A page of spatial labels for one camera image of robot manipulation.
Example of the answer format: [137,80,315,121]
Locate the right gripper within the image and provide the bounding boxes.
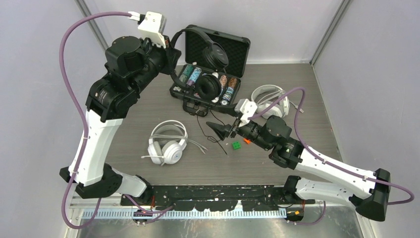
[206,102,272,151]

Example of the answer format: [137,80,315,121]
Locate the black headphones with cable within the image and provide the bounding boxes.
[169,28,229,112]

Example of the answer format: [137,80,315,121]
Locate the white gaming headset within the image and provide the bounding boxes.
[251,84,290,119]

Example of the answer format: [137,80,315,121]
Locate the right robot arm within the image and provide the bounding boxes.
[206,116,391,222]

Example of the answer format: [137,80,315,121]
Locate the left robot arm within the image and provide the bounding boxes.
[59,36,181,205]

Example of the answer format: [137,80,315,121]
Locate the green toy brick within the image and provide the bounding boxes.
[232,141,241,150]

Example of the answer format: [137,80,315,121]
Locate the black poker chip case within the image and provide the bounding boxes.
[169,24,251,117]

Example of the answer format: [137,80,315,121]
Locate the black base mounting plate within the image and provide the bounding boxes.
[133,185,303,212]

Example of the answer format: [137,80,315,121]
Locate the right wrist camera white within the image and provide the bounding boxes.
[234,99,258,127]

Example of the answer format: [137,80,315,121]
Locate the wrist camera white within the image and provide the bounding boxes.
[234,99,258,127]
[138,11,167,49]

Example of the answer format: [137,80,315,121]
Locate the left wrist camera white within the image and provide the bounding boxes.
[138,11,167,49]

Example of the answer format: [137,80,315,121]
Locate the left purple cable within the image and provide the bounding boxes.
[59,11,142,230]

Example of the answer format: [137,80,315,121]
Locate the purple cable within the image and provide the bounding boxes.
[59,11,142,230]
[248,86,415,227]

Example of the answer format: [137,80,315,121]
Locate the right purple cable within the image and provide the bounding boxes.
[248,86,415,227]

